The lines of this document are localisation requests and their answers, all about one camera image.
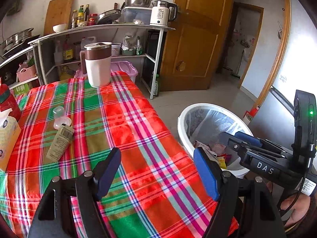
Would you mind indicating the person's right hand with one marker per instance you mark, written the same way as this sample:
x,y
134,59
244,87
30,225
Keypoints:
x,y
294,210

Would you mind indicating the clear plastic bin liner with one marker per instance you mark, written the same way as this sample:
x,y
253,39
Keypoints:
x,y
213,119

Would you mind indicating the clear plastic container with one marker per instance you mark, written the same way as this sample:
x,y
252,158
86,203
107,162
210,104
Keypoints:
x,y
136,16

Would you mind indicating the white electric kettle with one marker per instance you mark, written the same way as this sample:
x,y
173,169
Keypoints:
x,y
159,14

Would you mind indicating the hanging grey cloth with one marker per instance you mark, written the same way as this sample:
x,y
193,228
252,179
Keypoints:
x,y
14,6

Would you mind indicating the green glass bottle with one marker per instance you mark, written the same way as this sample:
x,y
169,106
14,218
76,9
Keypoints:
x,y
155,86

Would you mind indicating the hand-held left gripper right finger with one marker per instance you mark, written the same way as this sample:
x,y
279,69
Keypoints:
x,y
205,173

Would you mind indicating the wooden cutting board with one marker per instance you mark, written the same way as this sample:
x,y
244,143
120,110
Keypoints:
x,y
58,12

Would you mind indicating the yellow oil bottle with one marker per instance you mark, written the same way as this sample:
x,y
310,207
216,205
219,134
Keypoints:
x,y
66,73

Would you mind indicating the dark sauce bottle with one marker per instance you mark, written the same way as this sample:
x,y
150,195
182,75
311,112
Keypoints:
x,y
87,12

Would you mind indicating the low white side table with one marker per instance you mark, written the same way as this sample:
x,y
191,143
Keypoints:
x,y
19,53

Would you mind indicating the white tissue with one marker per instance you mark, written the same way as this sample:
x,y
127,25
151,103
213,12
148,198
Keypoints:
x,y
218,148

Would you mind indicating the silver refrigerator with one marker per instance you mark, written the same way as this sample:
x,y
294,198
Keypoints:
x,y
297,54

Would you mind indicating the steel frying pan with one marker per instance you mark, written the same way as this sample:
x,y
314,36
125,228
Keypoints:
x,y
107,17

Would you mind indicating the yellow snack wrapper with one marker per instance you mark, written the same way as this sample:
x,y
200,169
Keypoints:
x,y
222,162

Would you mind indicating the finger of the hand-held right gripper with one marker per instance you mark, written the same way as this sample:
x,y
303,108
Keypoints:
x,y
234,143
249,138

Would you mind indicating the pink plastic basket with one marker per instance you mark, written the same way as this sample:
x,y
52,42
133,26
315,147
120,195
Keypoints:
x,y
26,74

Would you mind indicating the black flat panel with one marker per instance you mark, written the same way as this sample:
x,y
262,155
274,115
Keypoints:
x,y
151,44

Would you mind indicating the white trash bin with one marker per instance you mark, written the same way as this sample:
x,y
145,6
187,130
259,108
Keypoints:
x,y
183,129

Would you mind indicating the red bottle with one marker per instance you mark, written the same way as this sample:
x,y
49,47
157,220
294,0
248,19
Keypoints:
x,y
10,101

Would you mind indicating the steel steamer pot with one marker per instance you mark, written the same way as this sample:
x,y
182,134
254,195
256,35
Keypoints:
x,y
17,38

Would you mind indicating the red jar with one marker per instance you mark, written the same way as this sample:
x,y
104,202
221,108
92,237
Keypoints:
x,y
92,19

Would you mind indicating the steel mixing bowl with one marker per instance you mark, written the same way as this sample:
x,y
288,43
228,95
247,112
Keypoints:
x,y
137,1

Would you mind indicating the small clear seasoning bottle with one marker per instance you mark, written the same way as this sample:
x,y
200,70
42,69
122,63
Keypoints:
x,y
74,19

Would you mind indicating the white bowl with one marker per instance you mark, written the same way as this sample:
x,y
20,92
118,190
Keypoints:
x,y
59,27

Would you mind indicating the wooden door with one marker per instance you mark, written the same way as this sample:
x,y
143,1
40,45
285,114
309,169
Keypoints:
x,y
193,42

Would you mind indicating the wooden door frame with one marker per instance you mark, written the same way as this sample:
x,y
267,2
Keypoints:
x,y
279,54

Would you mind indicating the beige squeeze tube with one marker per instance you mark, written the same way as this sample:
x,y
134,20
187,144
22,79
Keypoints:
x,y
59,143

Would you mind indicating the yellow label sauce bottle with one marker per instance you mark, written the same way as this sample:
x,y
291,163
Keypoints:
x,y
67,53

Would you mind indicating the white plastic bag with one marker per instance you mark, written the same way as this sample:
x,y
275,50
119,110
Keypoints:
x,y
129,41

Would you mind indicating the green bowl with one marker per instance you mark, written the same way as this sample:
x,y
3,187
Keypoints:
x,y
127,52

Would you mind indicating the white and brown jug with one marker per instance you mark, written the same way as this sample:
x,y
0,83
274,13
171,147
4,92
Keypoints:
x,y
97,72

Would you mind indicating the green printed carton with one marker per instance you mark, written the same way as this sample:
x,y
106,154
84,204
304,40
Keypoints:
x,y
22,88

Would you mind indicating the white metal shelf rack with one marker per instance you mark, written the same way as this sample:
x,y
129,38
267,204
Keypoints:
x,y
40,62

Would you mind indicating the yellow tissue box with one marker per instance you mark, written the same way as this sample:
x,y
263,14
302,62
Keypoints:
x,y
8,138

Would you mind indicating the plaid tablecloth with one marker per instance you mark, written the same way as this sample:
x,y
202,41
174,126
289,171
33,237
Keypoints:
x,y
138,119

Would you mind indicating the white plastic jar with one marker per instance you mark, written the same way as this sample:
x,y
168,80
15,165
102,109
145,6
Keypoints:
x,y
116,49

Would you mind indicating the black cooker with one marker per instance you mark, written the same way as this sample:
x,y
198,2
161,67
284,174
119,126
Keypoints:
x,y
22,48

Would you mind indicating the clear plastic bottle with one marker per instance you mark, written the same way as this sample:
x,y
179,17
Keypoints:
x,y
58,54

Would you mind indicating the purple plastic storage box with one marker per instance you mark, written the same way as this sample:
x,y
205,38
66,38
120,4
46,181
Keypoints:
x,y
123,68

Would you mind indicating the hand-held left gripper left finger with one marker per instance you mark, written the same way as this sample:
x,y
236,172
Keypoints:
x,y
109,173

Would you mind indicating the small clear plastic cup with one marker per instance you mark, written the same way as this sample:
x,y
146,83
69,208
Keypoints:
x,y
59,119

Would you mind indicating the white plastic canister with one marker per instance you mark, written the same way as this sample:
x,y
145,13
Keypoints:
x,y
89,41

